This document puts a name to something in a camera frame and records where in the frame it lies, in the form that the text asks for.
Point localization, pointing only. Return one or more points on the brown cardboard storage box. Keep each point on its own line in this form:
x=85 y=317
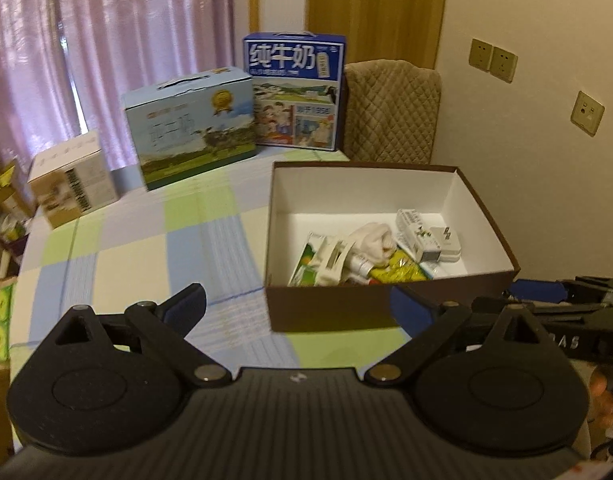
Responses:
x=342 y=236

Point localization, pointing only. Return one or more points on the white cream tube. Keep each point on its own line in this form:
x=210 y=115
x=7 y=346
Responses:
x=359 y=265

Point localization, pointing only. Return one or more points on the light blue milk carton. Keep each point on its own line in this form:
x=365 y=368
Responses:
x=191 y=124

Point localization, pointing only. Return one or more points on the green white medicine box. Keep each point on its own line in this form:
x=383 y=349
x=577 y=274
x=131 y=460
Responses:
x=311 y=257

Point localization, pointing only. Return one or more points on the white power adapter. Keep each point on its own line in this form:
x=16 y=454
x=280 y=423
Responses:
x=448 y=240

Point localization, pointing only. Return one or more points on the person's right hand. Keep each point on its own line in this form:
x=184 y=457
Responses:
x=601 y=398

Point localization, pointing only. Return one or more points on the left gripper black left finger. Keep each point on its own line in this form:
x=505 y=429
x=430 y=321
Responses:
x=162 y=328

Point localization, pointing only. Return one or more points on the quilted beige chair cover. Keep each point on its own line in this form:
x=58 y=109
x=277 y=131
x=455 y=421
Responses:
x=392 y=112

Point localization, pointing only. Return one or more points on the white sock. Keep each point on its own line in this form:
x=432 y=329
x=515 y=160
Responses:
x=375 y=241

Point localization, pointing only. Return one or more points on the wooden door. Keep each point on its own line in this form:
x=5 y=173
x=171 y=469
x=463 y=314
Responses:
x=406 y=30

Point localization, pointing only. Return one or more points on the green tissue pack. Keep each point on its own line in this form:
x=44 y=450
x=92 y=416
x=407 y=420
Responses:
x=7 y=297

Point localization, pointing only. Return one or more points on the pink window curtain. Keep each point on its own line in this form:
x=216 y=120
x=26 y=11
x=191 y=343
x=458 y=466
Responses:
x=65 y=65

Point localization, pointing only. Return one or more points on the pile of cardboard boxes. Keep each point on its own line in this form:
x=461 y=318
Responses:
x=17 y=210

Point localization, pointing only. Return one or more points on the single wall socket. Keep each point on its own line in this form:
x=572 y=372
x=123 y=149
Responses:
x=587 y=113

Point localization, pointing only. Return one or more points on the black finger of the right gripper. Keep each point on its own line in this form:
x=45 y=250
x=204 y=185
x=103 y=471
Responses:
x=535 y=290
x=497 y=305

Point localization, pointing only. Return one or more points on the yellow snack pouch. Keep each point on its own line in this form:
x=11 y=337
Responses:
x=401 y=268

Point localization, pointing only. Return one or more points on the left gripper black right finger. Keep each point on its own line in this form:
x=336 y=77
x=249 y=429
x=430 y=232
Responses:
x=431 y=328

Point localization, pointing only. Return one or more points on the white printed medicine box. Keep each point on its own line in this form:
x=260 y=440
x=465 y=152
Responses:
x=420 y=240

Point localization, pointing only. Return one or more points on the double wall socket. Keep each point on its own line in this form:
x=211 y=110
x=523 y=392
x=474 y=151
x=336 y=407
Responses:
x=493 y=60

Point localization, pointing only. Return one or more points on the dark blue milk carton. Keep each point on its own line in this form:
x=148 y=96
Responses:
x=296 y=81

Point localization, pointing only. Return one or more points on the checked bed sheet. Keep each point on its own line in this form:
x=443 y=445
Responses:
x=209 y=229

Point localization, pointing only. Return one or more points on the small white brown box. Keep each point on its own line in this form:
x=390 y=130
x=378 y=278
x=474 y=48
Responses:
x=72 y=179

